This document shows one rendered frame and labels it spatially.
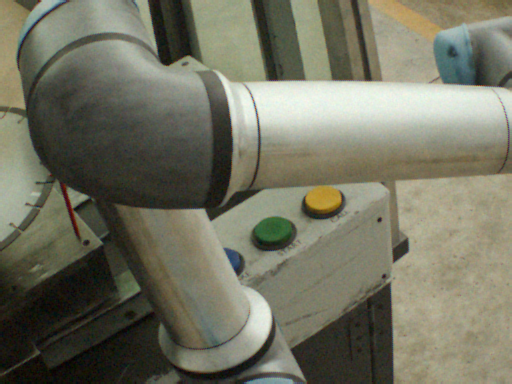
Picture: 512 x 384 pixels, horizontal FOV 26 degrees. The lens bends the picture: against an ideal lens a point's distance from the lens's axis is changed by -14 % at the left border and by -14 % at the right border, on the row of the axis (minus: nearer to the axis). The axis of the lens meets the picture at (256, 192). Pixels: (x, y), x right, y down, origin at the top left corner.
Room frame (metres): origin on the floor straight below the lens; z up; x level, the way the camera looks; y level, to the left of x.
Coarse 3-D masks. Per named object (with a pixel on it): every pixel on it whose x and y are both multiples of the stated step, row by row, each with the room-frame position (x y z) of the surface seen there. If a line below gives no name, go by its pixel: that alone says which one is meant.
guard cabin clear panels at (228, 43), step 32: (160, 0) 1.52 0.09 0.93; (192, 0) 1.43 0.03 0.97; (224, 0) 1.35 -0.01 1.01; (192, 32) 1.45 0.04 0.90; (224, 32) 1.36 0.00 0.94; (256, 32) 1.29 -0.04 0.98; (320, 32) 1.16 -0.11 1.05; (224, 64) 1.38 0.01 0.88; (256, 64) 1.30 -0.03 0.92; (320, 64) 1.17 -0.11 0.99
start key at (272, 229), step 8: (272, 216) 1.02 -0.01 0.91; (264, 224) 1.01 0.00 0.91; (272, 224) 1.01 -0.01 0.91; (280, 224) 1.01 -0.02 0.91; (288, 224) 1.00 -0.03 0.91; (256, 232) 1.00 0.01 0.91; (264, 232) 1.00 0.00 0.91; (272, 232) 1.00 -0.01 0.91; (280, 232) 0.99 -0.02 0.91; (288, 232) 0.99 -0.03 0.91; (264, 240) 0.99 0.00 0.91; (272, 240) 0.99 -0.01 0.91; (280, 240) 0.99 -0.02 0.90
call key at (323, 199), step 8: (312, 192) 1.05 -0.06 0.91; (320, 192) 1.05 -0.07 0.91; (328, 192) 1.04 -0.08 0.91; (336, 192) 1.04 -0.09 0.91; (312, 200) 1.04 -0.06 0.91; (320, 200) 1.03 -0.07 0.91; (328, 200) 1.03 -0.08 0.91; (336, 200) 1.03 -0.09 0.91; (312, 208) 1.02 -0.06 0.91; (320, 208) 1.02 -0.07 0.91; (328, 208) 1.02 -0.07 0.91; (336, 208) 1.02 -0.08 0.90
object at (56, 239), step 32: (64, 192) 1.12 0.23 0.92; (32, 224) 1.16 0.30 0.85; (64, 224) 1.15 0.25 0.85; (96, 224) 1.25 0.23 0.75; (0, 256) 1.11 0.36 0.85; (32, 256) 1.10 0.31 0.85; (64, 256) 1.09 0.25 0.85; (96, 256) 1.09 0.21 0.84; (0, 288) 1.05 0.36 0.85; (32, 288) 1.04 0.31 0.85; (64, 288) 1.06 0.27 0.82; (96, 288) 1.08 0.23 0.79; (128, 288) 1.10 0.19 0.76; (0, 320) 1.00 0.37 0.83; (32, 320) 1.03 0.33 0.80; (64, 320) 1.05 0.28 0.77; (96, 320) 1.06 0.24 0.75; (128, 320) 1.05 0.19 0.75; (0, 352) 0.95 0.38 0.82; (32, 352) 0.95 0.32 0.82; (64, 352) 1.00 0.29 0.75
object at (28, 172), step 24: (0, 120) 1.28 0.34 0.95; (24, 120) 1.27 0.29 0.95; (0, 144) 1.23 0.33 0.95; (24, 144) 1.21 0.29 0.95; (0, 168) 1.17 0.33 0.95; (24, 168) 1.16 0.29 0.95; (0, 192) 1.12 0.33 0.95; (24, 192) 1.11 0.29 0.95; (0, 216) 1.07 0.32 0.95; (24, 216) 1.06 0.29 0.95; (0, 240) 1.03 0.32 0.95
